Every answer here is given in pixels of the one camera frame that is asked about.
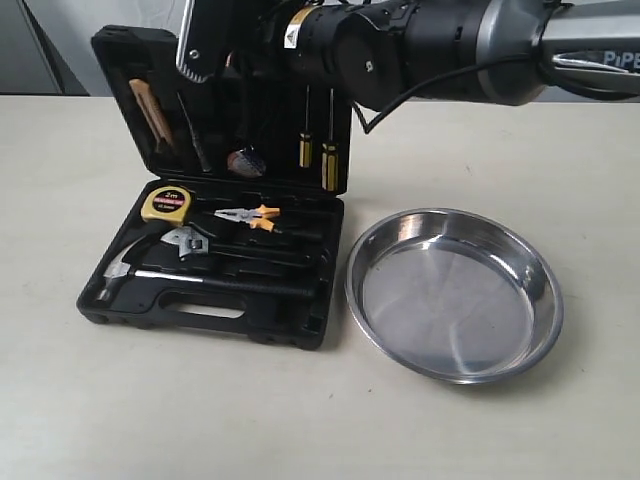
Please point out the yellow black screwdriver left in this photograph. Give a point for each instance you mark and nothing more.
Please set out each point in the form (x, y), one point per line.
(305, 137)

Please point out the silver adjustable wrench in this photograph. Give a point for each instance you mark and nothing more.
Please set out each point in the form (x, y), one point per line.
(190, 242)

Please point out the white backdrop curtain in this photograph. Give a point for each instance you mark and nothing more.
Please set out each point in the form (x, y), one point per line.
(45, 45)

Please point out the thin black test pen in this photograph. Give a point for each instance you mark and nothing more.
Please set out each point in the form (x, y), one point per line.
(195, 139)

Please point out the black plastic tool case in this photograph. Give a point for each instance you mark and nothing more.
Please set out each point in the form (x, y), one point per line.
(239, 229)

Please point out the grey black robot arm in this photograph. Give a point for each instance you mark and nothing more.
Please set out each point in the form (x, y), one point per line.
(497, 52)

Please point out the black handled claw hammer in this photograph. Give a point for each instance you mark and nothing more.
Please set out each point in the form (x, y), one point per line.
(119, 270)

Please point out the yellow tape measure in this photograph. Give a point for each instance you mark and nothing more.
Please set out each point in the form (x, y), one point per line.
(169, 204)

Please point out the yellow black screwdriver right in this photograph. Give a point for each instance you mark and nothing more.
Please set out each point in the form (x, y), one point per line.
(330, 150)

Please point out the orange utility knife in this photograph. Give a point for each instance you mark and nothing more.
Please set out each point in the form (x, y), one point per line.
(155, 118)

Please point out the electrical tape roll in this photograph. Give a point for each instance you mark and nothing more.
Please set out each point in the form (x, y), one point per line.
(246, 162)

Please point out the round stainless steel tray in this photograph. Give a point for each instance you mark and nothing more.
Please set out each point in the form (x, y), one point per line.
(453, 295)

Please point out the yellow handled pliers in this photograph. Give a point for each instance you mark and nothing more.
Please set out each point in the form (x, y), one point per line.
(256, 218)

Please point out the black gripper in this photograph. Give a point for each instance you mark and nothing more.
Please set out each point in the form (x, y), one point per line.
(215, 32)

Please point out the yellow black screwdriver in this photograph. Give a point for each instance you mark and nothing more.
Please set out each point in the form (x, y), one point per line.
(330, 150)
(305, 137)

